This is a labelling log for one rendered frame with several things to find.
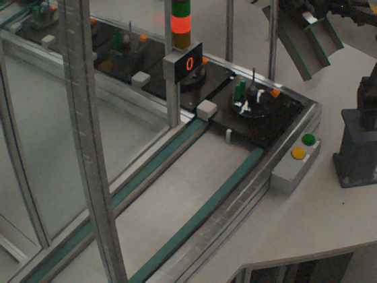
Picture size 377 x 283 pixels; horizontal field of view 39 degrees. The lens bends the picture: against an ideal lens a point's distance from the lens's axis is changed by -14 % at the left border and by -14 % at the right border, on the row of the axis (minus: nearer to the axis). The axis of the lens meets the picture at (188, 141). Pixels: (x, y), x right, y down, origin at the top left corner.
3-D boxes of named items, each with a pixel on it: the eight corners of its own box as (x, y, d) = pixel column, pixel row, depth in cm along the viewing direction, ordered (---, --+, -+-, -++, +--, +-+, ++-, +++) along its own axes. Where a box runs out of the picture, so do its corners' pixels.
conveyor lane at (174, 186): (298, 127, 190) (301, 104, 183) (135, 304, 141) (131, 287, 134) (226, 93, 202) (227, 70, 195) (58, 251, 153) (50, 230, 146)
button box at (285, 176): (319, 153, 176) (322, 138, 171) (288, 196, 164) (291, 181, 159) (301, 143, 179) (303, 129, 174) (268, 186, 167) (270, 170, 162)
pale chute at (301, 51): (323, 67, 194) (330, 65, 190) (303, 81, 187) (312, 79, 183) (283, -2, 191) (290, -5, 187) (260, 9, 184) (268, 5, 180)
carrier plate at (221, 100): (301, 107, 184) (301, 102, 182) (264, 150, 170) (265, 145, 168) (239, 77, 194) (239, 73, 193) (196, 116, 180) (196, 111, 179)
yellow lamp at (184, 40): (194, 42, 155) (194, 27, 151) (183, 50, 152) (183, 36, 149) (179, 36, 157) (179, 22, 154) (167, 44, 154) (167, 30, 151)
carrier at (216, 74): (235, 76, 195) (235, 46, 186) (192, 115, 181) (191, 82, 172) (176, 52, 205) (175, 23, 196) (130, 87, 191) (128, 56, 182)
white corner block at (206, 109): (217, 114, 181) (217, 104, 178) (209, 123, 178) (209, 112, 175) (204, 108, 183) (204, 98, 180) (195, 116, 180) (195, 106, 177)
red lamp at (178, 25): (194, 27, 151) (194, 13, 148) (183, 35, 148) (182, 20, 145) (179, 22, 154) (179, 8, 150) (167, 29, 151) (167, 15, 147)
